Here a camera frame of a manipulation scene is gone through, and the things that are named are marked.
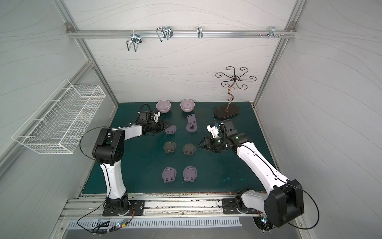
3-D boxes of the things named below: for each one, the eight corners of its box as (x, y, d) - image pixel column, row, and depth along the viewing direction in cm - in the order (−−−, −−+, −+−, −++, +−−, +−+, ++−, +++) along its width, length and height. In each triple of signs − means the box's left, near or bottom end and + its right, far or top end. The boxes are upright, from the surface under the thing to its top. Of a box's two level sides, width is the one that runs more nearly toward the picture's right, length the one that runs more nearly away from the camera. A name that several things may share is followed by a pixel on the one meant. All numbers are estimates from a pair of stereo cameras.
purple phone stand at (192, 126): (187, 132, 105) (186, 123, 97) (187, 123, 111) (186, 113, 103) (196, 132, 105) (197, 123, 97) (196, 123, 111) (197, 113, 103)
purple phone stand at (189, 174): (183, 181, 84) (182, 180, 82) (183, 167, 89) (183, 166, 88) (197, 181, 84) (197, 180, 82) (197, 167, 89) (197, 166, 88)
